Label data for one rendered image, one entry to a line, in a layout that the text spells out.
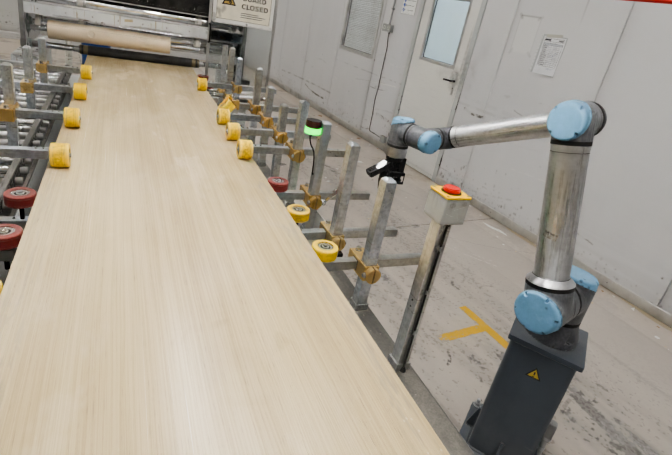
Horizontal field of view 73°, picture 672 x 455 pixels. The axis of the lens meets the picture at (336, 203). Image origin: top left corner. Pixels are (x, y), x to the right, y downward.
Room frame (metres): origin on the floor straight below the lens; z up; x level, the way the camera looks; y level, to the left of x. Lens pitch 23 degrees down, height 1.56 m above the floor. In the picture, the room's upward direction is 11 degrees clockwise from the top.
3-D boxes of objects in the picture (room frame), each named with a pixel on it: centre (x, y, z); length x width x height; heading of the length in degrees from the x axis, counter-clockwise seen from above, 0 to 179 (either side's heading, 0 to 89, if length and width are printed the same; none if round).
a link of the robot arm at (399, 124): (1.87, -0.21, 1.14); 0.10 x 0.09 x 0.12; 45
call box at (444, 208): (1.00, -0.25, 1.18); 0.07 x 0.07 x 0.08; 27
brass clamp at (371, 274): (1.25, -0.12, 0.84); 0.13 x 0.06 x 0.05; 27
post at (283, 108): (2.12, 0.33, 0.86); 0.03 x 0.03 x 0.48; 27
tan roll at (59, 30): (3.52, 1.66, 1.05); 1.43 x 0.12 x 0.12; 117
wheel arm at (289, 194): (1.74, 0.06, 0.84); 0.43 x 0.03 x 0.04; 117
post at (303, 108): (1.90, 0.21, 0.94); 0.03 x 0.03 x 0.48; 27
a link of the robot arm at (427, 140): (1.80, -0.29, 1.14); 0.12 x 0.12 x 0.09; 45
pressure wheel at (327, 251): (1.20, 0.01, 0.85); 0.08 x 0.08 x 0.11
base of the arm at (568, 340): (1.45, -0.88, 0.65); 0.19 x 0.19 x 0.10
